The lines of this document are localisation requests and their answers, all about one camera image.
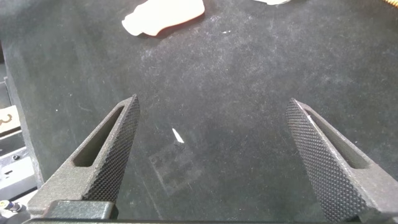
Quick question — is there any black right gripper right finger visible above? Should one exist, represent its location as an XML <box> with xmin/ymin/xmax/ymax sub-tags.
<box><xmin>285</xmin><ymin>98</ymin><xmax>398</xmax><ymax>223</ymax></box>

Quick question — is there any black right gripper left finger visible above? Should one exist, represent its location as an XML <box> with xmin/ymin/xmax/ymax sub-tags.
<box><xmin>27</xmin><ymin>94</ymin><xmax>141</xmax><ymax>218</ymax></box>

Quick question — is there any pink bottle white cap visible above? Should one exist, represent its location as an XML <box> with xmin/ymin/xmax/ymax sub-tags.
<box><xmin>121</xmin><ymin>0</ymin><xmax>206</xmax><ymax>37</ymax></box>

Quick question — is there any white plastic bowl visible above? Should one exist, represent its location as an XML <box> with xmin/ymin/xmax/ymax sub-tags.
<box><xmin>253</xmin><ymin>0</ymin><xmax>292</xmax><ymax>6</ymax></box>

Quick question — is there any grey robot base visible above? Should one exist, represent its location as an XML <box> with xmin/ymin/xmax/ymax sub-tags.
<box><xmin>0</xmin><ymin>77</ymin><xmax>44</xmax><ymax>224</ymax></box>

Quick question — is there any small white scrap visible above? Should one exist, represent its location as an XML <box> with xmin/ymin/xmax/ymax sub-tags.
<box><xmin>172</xmin><ymin>128</ymin><xmax>185</xmax><ymax>144</ymax></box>

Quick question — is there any black tablecloth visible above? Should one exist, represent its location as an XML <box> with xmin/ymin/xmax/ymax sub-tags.
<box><xmin>0</xmin><ymin>0</ymin><xmax>398</xmax><ymax>224</ymax></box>

